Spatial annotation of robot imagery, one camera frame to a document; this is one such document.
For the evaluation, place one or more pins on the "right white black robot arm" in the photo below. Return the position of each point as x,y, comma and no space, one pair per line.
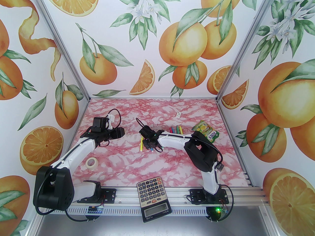
174,140

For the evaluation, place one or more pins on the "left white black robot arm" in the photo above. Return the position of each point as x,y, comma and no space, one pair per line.
71,154

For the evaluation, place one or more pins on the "white masking tape roll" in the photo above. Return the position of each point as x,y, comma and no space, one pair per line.
87,165

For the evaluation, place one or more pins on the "small white paper tag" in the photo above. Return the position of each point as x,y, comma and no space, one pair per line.
178,114

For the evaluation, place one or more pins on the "black calculator with grey keys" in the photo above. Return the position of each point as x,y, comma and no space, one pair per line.
152,193

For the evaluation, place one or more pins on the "green yellow juice pouch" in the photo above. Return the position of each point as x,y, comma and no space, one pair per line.
206,128

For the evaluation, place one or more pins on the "small circuit board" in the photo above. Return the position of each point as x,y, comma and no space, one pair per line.
96,210
222,211

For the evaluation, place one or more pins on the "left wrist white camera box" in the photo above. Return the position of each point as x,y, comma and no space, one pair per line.
111,118

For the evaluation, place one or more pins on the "aluminium mounting rail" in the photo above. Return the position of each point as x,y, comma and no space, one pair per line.
177,198

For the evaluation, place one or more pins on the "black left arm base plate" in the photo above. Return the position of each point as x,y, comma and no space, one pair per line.
109,195

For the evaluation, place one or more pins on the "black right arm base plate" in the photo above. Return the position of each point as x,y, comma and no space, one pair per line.
196,197

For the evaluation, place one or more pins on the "aluminium frame post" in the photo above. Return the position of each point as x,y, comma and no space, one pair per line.
61,42
246,42

